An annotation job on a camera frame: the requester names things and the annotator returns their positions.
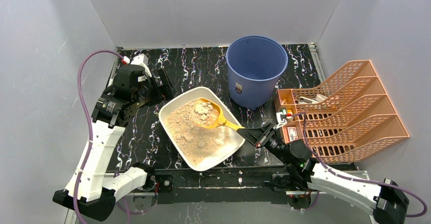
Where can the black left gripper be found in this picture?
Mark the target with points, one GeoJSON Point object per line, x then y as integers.
{"type": "Point", "coordinates": [159, 84]}

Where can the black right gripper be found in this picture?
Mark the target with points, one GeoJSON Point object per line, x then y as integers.
{"type": "Point", "coordinates": [263, 137]}

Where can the white plastic litter box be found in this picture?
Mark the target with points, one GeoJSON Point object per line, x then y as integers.
{"type": "Point", "coordinates": [234, 142]}

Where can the yellow slotted litter scoop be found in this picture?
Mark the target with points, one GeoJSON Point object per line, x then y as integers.
{"type": "Point", "coordinates": [214, 115]}

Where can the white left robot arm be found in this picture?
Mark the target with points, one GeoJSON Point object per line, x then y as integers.
{"type": "Point", "coordinates": [90, 192]}

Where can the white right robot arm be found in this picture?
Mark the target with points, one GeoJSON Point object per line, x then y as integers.
{"type": "Point", "coordinates": [384, 201]}

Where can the red white small box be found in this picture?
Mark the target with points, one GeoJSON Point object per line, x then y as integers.
{"type": "Point", "coordinates": [292, 133]}

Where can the beige cat litter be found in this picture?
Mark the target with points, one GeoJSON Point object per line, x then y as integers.
{"type": "Point", "coordinates": [197, 143]}

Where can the green yellow small container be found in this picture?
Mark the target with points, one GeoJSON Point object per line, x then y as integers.
{"type": "Point", "coordinates": [287, 112]}

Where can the blue plastic bucket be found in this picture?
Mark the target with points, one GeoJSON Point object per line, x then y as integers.
{"type": "Point", "coordinates": [255, 64]}

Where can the orange plastic file organizer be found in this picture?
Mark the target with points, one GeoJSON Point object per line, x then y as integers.
{"type": "Point", "coordinates": [348, 118]}

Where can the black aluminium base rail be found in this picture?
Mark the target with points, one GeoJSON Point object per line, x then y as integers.
{"type": "Point", "coordinates": [216, 185]}

